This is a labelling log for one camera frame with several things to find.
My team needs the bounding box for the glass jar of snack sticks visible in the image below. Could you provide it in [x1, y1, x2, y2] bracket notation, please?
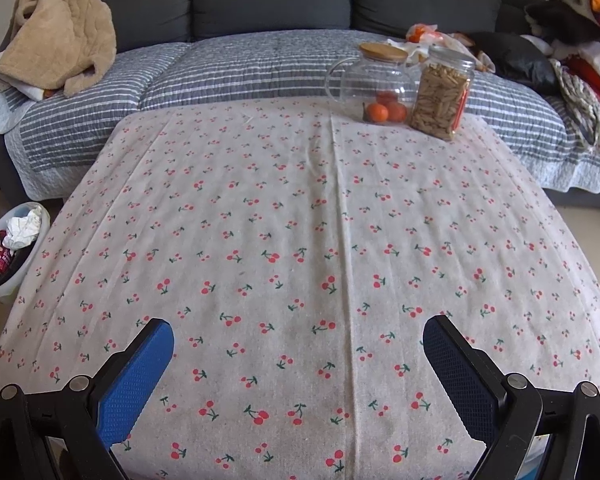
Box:
[409, 45, 477, 142]

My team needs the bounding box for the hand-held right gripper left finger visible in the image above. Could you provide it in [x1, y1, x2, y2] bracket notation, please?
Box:
[0, 318, 175, 480]

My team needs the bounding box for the cherry print tablecloth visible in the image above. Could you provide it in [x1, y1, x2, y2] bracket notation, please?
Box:
[0, 97, 600, 480]

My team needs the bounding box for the dark grey sofa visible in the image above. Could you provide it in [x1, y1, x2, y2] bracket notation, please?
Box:
[0, 0, 600, 211]

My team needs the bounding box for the beige fleece blanket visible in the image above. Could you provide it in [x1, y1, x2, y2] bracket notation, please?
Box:
[0, 0, 157, 98]

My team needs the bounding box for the orange plastic bag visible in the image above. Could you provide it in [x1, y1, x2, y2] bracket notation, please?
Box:
[405, 22, 496, 73]

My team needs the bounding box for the black jacket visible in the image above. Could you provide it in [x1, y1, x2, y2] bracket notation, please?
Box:
[467, 31, 561, 93]

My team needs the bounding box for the grey knitted scarf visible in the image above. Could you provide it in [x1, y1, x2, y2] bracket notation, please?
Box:
[550, 60, 600, 156]

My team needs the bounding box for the white plastic trash bin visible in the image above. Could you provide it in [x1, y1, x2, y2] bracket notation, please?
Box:
[0, 201, 51, 303]

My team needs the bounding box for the pile of clothes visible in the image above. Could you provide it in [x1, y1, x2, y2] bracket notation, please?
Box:
[524, 0, 600, 111]

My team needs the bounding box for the glass teapot with bamboo lid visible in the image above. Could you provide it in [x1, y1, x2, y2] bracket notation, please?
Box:
[325, 42, 416, 123]

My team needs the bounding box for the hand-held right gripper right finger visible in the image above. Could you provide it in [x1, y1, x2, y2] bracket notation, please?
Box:
[422, 314, 600, 480]

